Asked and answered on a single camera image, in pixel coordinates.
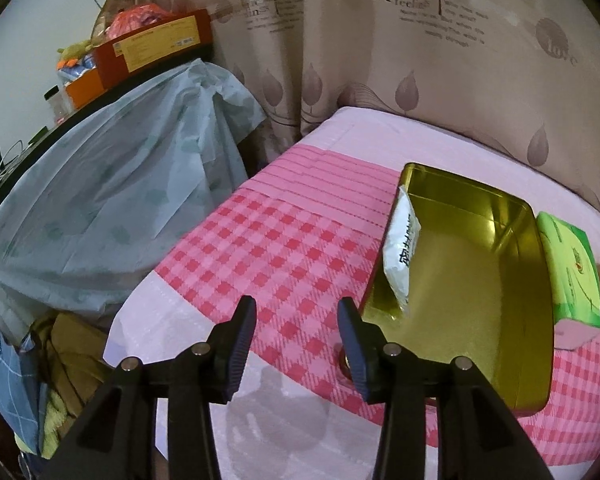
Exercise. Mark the white printed packet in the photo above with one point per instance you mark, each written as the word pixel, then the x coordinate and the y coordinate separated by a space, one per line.
pixel 400 250

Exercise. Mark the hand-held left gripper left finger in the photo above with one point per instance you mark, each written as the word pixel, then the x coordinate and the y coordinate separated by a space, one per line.
pixel 240 342

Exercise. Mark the small orange box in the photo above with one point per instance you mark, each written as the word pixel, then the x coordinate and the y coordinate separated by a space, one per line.
pixel 82 87

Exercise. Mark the red plastic bag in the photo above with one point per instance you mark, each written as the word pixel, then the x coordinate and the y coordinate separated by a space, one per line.
pixel 135 17

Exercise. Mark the pink plaid bed sheet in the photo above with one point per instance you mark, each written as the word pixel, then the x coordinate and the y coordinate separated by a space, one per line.
pixel 280 240

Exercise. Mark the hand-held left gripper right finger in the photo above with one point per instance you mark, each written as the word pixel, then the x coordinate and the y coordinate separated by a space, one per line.
pixel 352 347

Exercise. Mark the yellow-green plush toy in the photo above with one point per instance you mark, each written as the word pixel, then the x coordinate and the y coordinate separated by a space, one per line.
pixel 77 49

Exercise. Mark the beige leaf print curtain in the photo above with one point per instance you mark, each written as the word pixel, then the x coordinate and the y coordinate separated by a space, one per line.
pixel 380 60

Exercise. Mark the large orange cardboard box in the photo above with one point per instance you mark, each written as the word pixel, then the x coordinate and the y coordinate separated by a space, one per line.
pixel 150 47

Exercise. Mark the green tissue pack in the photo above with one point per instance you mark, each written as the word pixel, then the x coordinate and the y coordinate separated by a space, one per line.
pixel 570 270

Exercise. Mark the blue checked cloth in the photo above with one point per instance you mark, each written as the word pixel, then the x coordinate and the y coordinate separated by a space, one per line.
pixel 10 380

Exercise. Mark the clear plastic jar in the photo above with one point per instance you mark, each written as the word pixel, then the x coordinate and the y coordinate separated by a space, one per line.
pixel 57 102

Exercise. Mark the gold tin box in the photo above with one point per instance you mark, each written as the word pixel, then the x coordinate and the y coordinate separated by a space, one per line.
pixel 460 290

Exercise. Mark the blue-grey plastic cover sheet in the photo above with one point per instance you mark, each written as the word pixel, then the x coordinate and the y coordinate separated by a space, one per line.
pixel 105 185

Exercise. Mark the pile of brown yellow clothes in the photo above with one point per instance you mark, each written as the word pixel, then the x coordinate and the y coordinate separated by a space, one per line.
pixel 75 360

